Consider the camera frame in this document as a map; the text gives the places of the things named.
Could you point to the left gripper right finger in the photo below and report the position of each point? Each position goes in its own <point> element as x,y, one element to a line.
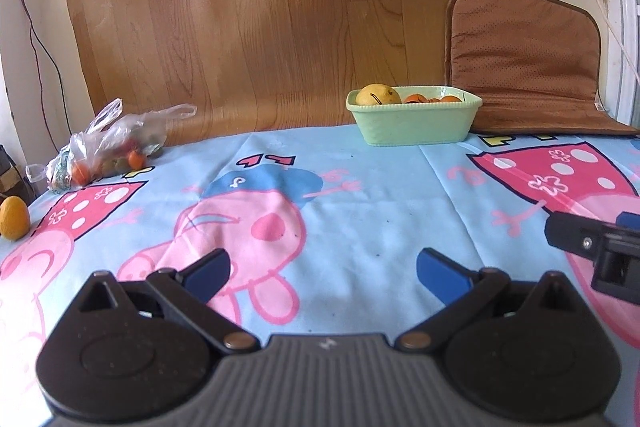
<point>465,294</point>

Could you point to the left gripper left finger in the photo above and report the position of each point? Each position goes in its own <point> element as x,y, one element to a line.
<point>185,295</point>

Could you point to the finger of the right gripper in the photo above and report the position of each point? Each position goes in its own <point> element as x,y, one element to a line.
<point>628,220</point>

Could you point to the orange cherry tomato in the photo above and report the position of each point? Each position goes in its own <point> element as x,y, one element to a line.
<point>450,99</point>

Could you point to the small orange mandarin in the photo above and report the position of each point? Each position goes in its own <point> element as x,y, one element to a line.
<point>415,98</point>

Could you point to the large yellow citrus fruit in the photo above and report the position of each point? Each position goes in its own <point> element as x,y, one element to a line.
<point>375,94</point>

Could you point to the orange fruit in bag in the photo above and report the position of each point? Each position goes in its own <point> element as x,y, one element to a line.
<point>136,160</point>

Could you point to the cartoon pig blue blanket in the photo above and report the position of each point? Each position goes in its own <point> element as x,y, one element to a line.
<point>323,232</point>

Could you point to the clear plastic fruit bag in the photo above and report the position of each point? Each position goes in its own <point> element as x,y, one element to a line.
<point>101,150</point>

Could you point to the light green plastic basket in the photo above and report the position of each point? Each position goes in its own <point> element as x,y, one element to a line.
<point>416,124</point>

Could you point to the brown seat cushion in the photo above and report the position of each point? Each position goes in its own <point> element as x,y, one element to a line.
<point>534,63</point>

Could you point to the yellow lemon at blanket edge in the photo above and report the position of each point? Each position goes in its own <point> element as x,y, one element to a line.
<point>14,218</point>

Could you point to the wood pattern vinyl sheet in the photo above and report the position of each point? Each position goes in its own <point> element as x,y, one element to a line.
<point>251,65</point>

